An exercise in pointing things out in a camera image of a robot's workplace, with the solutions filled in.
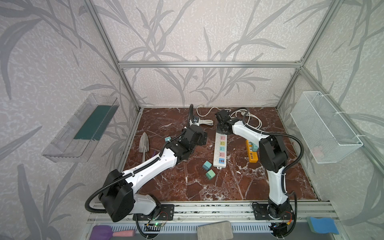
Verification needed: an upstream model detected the grey sponge block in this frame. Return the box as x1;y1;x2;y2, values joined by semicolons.
197;221;234;240

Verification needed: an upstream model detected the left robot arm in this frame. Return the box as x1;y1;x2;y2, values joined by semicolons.
85;125;208;223

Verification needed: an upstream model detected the green cube charger centre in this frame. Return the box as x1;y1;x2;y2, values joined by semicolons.
206;170;216;180

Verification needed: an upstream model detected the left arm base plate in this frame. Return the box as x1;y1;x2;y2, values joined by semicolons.
133;204;175;221

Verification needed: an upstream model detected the white wire mesh basket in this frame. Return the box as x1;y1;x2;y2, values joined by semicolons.
291;91;364;164

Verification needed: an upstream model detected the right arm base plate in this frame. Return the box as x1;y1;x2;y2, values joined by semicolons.
252;202;295;221

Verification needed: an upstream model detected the blue sponge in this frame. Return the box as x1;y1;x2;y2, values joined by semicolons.
307;217;340;235

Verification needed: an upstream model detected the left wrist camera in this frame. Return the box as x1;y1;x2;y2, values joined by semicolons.
191;116;200;126

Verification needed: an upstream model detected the purple pink brush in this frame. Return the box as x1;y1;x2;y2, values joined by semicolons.
89;225;136;240

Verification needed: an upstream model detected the white multicolour power strip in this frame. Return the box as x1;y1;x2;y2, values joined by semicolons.
213;133;227;170

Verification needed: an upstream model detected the clear plastic wall tray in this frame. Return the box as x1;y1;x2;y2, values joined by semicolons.
42;94;120;163

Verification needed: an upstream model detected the orange power strip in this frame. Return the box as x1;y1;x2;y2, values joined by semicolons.
246;140;259;163

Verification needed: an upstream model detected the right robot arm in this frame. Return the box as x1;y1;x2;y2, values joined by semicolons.
215;110;304;219

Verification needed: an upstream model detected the grey garden trowel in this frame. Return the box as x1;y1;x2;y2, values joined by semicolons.
139;132;149;163

